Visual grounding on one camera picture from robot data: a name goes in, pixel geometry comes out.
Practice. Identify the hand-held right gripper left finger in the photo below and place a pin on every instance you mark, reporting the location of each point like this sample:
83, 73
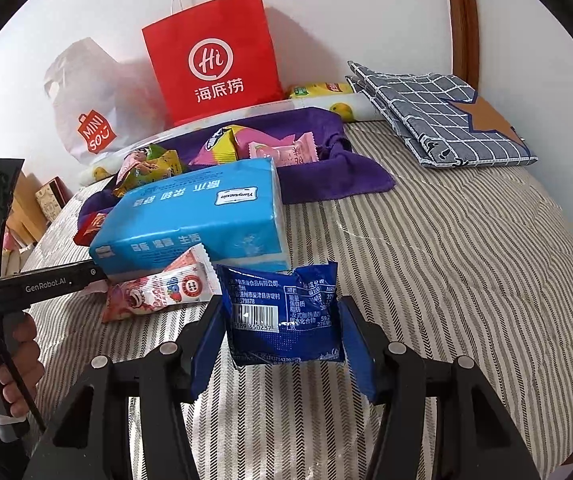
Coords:
206, 355

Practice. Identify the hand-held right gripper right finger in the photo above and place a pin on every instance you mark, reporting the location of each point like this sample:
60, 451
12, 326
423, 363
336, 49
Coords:
361, 350

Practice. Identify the red white strawberry snack packet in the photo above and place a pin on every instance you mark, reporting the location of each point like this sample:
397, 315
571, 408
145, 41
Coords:
166, 285

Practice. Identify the dark blue snack packet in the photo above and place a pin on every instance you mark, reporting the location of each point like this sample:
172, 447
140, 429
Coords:
286, 320

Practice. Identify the green snack packet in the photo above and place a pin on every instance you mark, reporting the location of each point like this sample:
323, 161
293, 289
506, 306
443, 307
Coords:
151, 175

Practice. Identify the purple towel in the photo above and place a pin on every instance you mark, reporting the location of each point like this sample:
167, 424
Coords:
356, 170

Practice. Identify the person's left hand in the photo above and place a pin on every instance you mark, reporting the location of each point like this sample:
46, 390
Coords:
24, 375

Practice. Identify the wooden boxes at bedside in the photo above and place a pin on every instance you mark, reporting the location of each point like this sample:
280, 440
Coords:
26, 210

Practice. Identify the dark patterned box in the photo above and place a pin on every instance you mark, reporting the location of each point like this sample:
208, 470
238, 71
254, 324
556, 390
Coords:
54, 200

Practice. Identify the striped bed sheet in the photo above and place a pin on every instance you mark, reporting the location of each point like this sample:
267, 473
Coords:
466, 260

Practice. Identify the blue tissue pack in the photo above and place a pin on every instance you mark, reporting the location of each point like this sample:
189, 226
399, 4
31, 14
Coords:
191, 210

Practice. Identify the pink patterned snack packet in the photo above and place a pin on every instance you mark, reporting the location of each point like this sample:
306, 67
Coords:
134, 160

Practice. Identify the white translucent plastic bag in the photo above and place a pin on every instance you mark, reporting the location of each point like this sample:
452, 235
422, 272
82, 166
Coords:
96, 90

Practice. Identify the yellow pink snack packet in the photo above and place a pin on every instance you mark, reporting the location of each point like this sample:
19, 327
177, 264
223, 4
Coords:
224, 145

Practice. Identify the pale pink snack packet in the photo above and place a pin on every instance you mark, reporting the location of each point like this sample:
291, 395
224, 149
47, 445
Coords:
281, 152

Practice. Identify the rolled fruit print mat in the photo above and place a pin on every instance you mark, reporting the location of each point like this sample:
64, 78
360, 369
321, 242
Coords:
356, 110

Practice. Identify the grey checked cushion with star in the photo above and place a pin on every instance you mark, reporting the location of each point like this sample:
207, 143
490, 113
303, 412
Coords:
441, 110

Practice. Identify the yellow snack bag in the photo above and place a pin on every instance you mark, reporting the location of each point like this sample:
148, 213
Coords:
316, 91

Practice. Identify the red paper bag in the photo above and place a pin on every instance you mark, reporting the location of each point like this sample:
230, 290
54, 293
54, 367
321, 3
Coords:
206, 25

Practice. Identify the brown wooden frame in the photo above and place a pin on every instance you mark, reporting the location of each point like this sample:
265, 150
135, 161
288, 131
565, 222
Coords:
461, 10

